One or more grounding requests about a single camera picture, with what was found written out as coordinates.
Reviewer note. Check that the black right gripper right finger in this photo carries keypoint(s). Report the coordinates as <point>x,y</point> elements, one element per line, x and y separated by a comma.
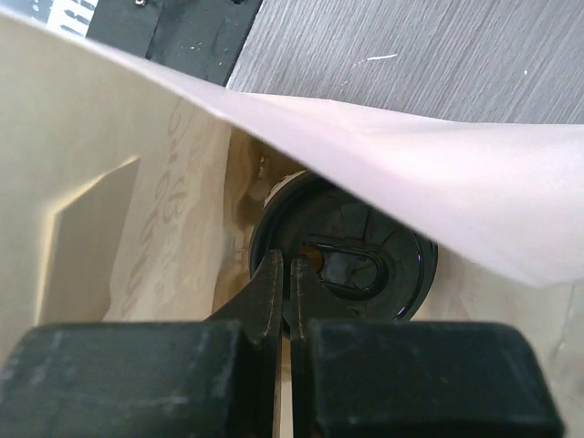
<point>357,378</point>

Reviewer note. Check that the white paper cup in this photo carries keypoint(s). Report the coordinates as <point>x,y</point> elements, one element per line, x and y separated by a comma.
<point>280,185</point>

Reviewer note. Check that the brown paper takeout bag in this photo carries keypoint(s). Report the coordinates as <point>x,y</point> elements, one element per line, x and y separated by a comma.
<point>128,190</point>

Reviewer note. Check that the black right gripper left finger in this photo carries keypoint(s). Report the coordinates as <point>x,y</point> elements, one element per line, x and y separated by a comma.
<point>219,377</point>

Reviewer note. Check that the black lid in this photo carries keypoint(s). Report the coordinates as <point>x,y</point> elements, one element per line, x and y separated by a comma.
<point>371,263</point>

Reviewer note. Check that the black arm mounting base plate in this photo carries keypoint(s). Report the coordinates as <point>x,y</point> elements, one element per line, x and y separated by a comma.
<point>201,38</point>

